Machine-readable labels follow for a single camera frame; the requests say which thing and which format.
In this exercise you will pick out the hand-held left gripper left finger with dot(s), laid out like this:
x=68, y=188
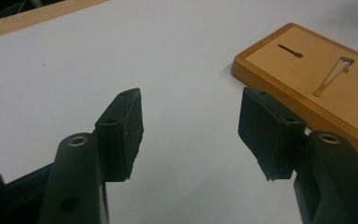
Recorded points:
x=121, y=133

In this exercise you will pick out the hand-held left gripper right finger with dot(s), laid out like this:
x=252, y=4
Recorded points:
x=267, y=137

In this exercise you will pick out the wooden rectangular box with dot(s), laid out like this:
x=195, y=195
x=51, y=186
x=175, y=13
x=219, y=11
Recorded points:
x=292, y=74

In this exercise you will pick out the white paper sheet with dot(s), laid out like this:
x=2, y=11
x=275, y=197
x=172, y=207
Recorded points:
x=183, y=46

